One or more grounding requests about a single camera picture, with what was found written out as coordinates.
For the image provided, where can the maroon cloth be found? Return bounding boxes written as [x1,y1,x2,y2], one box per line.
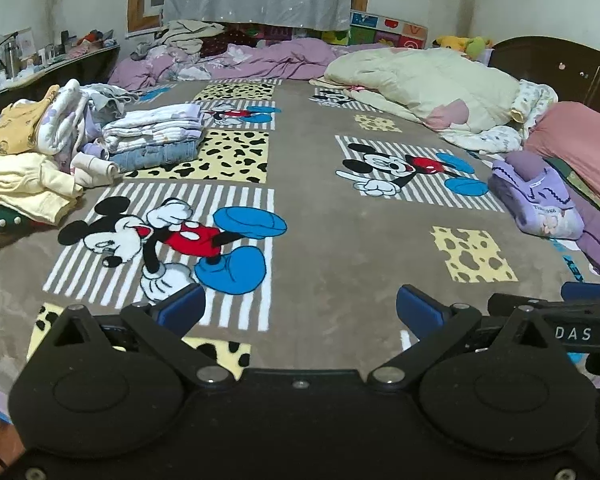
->
[200,27,262,59]

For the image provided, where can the red green garment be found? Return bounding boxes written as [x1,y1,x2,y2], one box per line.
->
[0,205,37,237]

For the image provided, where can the colourful foam play mat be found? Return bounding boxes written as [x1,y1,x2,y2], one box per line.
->
[260,10,429,52]

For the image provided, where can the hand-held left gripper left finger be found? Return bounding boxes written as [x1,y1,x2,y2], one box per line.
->
[27,282,238,391]

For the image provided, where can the stack of folded clothes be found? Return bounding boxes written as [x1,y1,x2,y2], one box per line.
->
[101,102,207,174]

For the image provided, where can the pink pillow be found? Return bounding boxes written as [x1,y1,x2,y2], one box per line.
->
[522,101,600,213]

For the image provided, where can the beige rolled garment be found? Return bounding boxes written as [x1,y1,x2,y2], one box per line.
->
[71,151,122,187]

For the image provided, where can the cream yellow jacket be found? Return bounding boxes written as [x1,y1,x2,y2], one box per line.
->
[0,152,86,226]

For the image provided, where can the white printed padded jacket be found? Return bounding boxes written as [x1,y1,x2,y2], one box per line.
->
[35,78,101,162]

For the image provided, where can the white floral cloth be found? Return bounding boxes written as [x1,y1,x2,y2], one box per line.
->
[440,80,559,154]

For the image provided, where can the cream quilt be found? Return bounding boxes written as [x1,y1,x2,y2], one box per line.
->
[310,47,525,134]

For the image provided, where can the yellow printed garment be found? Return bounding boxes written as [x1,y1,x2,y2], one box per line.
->
[0,85,62,159]

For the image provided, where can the cluttered side desk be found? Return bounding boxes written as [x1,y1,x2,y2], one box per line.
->
[0,42,122,117]

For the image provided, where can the cartoon mouse printed blanket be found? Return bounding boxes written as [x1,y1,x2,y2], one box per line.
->
[0,77,600,411]

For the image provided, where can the cream crumpled cloth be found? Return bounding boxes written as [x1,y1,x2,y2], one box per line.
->
[154,19,227,55]

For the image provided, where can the purple sweatshirt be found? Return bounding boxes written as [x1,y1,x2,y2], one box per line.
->
[487,152,587,241]

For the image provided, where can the white picture frame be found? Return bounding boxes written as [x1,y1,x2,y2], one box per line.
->
[0,27,37,61]

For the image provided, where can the dark wooden headboard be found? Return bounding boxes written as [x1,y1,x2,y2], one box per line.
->
[487,35,600,122]

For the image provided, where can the grey white crumpled clothes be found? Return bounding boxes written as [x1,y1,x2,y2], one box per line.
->
[80,82,142,130]

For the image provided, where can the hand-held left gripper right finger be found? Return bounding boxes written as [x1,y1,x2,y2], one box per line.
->
[366,284,572,392]

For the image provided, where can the purple duvet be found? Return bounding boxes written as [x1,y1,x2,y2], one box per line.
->
[107,37,397,93]

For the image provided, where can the steel thermos bottle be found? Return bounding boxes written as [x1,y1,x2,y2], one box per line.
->
[2,40,22,80]

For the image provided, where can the yellow green plush toy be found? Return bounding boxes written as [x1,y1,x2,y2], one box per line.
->
[432,35,496,62]

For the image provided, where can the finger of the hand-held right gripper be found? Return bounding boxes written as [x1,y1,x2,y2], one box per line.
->
[561,282,600,303]
[487,294,600,317]

